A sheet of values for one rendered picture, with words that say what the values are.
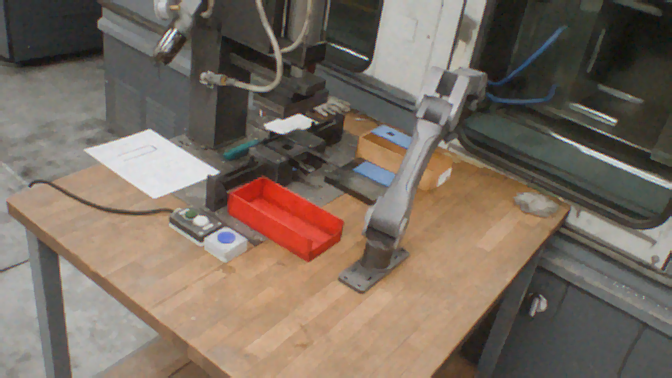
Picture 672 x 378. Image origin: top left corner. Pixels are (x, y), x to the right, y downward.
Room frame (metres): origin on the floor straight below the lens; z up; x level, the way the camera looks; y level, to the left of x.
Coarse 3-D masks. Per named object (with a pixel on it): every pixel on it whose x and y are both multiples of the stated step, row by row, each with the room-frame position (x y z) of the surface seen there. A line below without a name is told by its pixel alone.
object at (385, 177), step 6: (366, 162) 1.52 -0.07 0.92; (360, 168) 1.48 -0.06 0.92; (366, 168) 1.49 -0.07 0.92; (372, 168) 1.49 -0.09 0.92; (378, 168) 1.50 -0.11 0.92; (366, 174) 1.45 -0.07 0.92; (372, 174) 1.46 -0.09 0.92; (378, 174) 1.47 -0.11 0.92; (384, 174) 1.47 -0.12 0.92; (390, 174) 1.48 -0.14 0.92; (378, 180) 1.43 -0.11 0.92; (384, 180) 1.44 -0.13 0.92; (390, 180) 1.45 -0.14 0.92
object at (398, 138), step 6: (384, 126) 1.64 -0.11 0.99; (372, 132) 1.59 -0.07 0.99; (378, 132) 1.59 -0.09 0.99; (384, 132) 1.60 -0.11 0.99; (390, 132) 1.61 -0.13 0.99; (396, 132) 1.62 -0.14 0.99; (390, 138) 1.57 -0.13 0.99; (396, 138) 1.58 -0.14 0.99; (402, 138) 1.59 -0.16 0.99; (408, 138) 1.59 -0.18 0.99; (396, 144) 1.55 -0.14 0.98; (402, 144) 1.55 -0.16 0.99; (408, 144) 1.56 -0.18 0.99
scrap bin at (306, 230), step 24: (240, 192) 1.21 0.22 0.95; (264, 192) 1.28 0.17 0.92; (288, 192) 1.24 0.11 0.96; (240, 216) 1.17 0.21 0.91; (264, 216) 1.13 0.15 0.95; (288, 216) 1.21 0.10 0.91; (312, 216) 1.20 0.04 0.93; (336, 216) 1.17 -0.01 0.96; (288, 240) 1.09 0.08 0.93; (312, 240) 1.06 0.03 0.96; (336, 240) 1.14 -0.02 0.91
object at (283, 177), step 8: (248, 160) 1.37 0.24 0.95; (264, 160) 1.34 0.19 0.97; (304, 160) 1.44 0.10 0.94; (312, 160) 1.44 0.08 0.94; (264, 168) 1.34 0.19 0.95; (272, 168) 1.33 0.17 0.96; (280, 168) 1.33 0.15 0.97; (288, 168) 1.36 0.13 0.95; (320, 168) 1.48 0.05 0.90; (272, 176) 1.33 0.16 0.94; (280, 176) 1.33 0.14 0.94; (288, 176) 1.36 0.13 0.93; (280, 184) 1.34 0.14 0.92; (288, 184) 1.36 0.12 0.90
